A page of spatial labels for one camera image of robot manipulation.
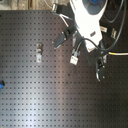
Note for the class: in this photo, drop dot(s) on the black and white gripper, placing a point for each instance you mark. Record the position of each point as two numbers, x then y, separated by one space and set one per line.
90 42

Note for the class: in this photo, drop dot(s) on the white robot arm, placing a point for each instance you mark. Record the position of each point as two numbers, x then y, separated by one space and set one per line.
86 15

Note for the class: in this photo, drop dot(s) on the metal cable clip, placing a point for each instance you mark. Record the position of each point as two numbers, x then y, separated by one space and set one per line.
39 52

